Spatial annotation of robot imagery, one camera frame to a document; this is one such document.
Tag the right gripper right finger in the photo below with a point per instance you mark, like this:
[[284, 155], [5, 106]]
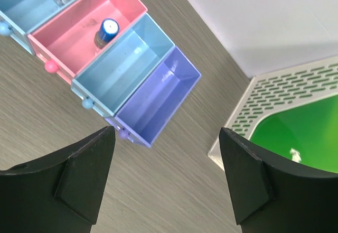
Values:
[[270, 193]]

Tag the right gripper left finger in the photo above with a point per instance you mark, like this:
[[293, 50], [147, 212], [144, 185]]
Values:
[[61, 191]]

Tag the purple drawer box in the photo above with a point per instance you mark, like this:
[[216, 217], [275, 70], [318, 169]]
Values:
[[145, 114]]

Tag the sky blue drawer box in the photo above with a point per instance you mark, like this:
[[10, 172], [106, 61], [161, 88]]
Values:
[[107, 83]]

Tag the pink drawer box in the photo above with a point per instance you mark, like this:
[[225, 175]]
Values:
[[66, 43]]

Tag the blue cap stamp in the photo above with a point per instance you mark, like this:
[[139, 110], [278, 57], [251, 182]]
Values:
[[107, 32]]

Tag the light blue drawer box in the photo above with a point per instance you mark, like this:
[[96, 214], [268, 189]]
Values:
[[19, 18]]

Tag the green folder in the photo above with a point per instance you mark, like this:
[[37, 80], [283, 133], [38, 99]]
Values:
[[306, 134]]

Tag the white file organizer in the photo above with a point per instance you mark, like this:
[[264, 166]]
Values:
[[282, 90]]

